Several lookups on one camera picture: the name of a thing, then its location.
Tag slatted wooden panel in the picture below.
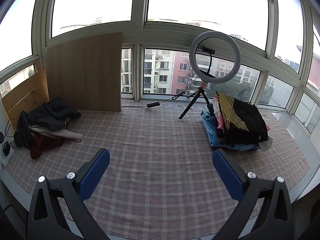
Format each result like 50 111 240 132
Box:
2 69 49 128

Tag dark red garment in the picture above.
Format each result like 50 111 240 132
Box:
30 133 65 159

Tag dark grey trousers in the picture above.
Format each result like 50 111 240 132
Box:
14 97 81 149

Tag white power strip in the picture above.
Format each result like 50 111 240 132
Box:
1 141 14 167

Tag black garment with yellow stripes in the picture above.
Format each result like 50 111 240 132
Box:
216 92 268 145

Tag pink plaid table cloth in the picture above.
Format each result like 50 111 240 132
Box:
5 99 311 240

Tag light wooden board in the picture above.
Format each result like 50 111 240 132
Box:
46 33 123 112

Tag black power adapter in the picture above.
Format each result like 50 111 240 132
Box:
2 141 11 156

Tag pink garment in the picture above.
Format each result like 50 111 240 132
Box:
213 97 224 131

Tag phone clamp holder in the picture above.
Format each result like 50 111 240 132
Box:
201 46 215 55

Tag beige garment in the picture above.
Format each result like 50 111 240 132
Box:
29 126 82 142

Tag white ring light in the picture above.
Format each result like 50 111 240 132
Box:
189 30 242 84

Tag light blue garment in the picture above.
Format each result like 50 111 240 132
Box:
200 110 260 152

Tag black cable with inline remote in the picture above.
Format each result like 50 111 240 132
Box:
121 76 198 109

